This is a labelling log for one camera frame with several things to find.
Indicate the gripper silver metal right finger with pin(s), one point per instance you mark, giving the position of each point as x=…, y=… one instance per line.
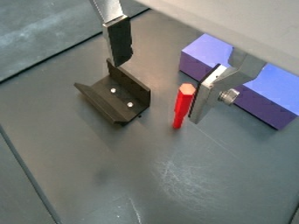
x=217, y=85

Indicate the red hexagonal peg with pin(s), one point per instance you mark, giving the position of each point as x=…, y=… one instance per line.
x=182, y=103

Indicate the purple block board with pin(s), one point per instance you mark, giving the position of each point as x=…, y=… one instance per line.
x=269, y=97

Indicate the black U-shaped holder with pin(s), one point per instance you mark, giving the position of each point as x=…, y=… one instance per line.
x=118, y=96

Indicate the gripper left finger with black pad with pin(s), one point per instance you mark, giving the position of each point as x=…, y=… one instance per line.
x=116, y=29

